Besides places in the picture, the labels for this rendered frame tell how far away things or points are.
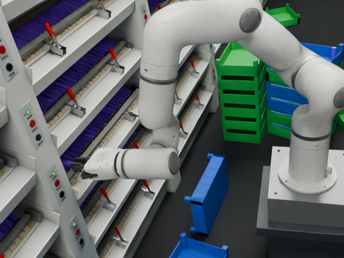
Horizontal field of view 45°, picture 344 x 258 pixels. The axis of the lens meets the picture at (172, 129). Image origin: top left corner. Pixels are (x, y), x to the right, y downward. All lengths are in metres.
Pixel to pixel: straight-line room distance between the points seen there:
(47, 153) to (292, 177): 0.78
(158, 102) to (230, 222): 0.96
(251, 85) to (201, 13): 1.17
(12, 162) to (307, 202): 0.88
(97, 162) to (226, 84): 1.06
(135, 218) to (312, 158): 0.75
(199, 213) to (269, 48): 0.85
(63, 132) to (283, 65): 0.63
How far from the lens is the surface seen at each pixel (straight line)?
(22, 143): 1.08
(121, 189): 1.57
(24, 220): 1.23
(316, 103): 1.19
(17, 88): 1.05
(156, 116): 1.01
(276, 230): 1.45
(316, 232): 1.45
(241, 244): 1.77
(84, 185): 1.33
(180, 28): 0.94
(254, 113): 2.14
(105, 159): 1.19
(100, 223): 1.48
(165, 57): 0.95
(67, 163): 1.30
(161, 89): 0.98
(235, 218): 1.86
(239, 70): 2.04
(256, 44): 1.07
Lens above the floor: 1.36
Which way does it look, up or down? 34 degrees down
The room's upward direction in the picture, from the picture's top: 11 degrees counter-clockwise
